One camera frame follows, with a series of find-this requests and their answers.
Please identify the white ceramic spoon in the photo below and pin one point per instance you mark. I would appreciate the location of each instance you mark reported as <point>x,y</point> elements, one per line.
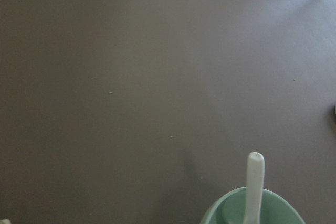
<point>254,187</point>

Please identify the light green bowl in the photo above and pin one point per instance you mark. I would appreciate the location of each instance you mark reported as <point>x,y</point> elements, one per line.
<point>230,208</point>

